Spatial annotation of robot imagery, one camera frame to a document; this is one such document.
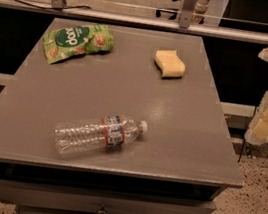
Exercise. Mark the grey cabinet top drawer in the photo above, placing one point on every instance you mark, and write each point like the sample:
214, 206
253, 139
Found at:
88, 200

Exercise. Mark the clear plastic water bottle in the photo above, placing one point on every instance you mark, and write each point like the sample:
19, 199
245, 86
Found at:
103, 133

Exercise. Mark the metal rail frame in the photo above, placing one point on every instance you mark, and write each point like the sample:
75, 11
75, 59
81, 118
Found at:
85, 12

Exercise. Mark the yellow sponge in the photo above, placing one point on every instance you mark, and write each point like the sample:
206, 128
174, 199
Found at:
170, 64

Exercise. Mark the grey metal post centre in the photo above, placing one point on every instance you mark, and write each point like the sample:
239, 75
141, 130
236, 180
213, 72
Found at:
186, 13

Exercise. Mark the green rice chip bag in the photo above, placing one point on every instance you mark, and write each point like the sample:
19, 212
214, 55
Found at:
61, 44

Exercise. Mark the metal drawer knob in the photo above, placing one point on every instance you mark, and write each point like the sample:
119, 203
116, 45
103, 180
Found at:
102, 210

